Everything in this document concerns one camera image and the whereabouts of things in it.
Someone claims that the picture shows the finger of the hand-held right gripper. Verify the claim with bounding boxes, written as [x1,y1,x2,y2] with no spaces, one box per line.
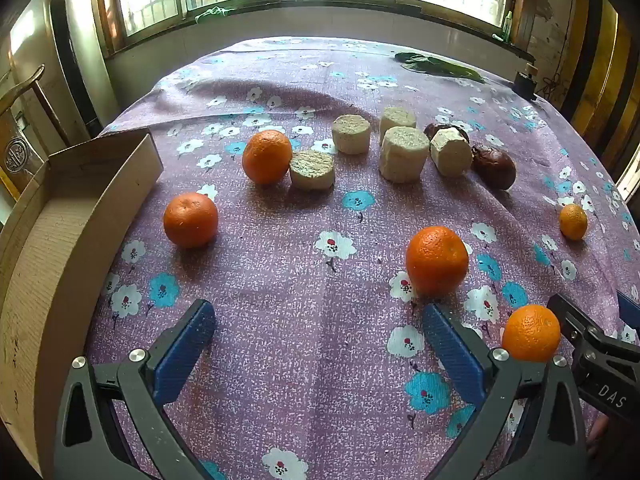
[616,290,640,328]
[546,293,608,356]

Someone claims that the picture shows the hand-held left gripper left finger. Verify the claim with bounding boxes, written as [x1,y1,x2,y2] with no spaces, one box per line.
[54,299,217,480]

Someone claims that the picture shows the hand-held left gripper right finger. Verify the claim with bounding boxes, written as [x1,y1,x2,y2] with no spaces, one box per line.
[422,302,586,480]

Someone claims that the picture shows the cardboard box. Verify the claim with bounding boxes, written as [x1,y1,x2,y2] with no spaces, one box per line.
[0,127,165,478]

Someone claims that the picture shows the red date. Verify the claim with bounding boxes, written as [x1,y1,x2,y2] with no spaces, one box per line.
[423,122,470,145]
[471,145,517,190]

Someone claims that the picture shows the large pale sugarcane piece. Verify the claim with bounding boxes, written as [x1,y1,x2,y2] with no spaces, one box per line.
[378,126,431,184]

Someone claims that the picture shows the person's right hand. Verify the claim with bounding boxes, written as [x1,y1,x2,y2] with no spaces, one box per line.
[586,414,610,457]

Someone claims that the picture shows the small orange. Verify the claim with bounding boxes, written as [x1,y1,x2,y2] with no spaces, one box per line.
[559,203,589,241]

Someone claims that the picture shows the purple floral tablecloth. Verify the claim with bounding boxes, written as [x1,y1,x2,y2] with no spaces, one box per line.
[85,37,636,480]

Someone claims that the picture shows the faceted pale sugarcane piece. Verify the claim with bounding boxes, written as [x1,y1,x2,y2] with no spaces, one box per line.
[430,127,473,177]

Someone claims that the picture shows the small dark bottle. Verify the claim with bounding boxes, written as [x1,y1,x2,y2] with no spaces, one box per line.
[513,62,537,98]

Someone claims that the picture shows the yellow wooden door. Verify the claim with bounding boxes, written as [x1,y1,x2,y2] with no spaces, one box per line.
[562,0,640,151]

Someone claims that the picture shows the wooden chair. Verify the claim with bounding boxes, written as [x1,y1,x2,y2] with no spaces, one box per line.
[0,64,72,203]

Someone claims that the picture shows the green leaf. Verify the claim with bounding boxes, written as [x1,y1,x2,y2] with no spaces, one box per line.
[394,52,487,84]

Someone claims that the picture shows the silver refrigerator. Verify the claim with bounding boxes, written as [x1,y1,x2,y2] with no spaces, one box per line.
[9,0,120,138]

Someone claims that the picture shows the green cloth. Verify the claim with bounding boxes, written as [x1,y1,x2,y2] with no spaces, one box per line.
[194,6,233,24]

